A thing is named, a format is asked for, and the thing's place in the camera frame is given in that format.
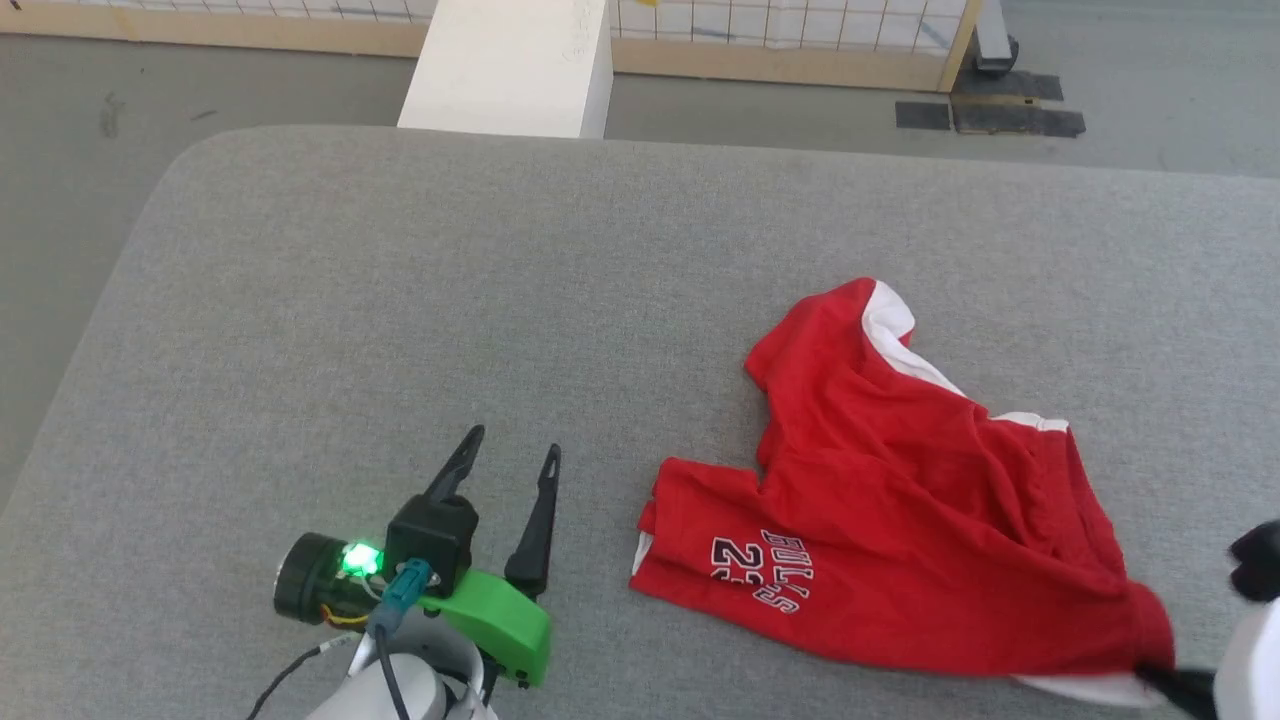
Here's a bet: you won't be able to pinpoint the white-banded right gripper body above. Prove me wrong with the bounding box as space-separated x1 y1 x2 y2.
1215 520 1280 720

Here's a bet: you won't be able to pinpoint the lemon print grid panel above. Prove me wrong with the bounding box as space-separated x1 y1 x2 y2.
0 0 986 93

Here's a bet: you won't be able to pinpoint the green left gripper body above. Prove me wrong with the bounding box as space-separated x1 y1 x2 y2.
275 533 553 689

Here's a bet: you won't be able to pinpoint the red basketball shorts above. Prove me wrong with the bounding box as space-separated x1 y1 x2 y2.
630 278 1176 707

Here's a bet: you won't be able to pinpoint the white rectangular box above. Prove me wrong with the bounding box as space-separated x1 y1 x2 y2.
398 0 614 139

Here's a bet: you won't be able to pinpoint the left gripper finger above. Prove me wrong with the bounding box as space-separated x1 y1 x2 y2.
428 426 486 501
505 445 561 599

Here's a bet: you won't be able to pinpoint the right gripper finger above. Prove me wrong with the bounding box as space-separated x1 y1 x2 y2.
1135 662 1221 720

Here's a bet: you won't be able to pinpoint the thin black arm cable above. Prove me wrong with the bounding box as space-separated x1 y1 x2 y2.
245 635 361 720

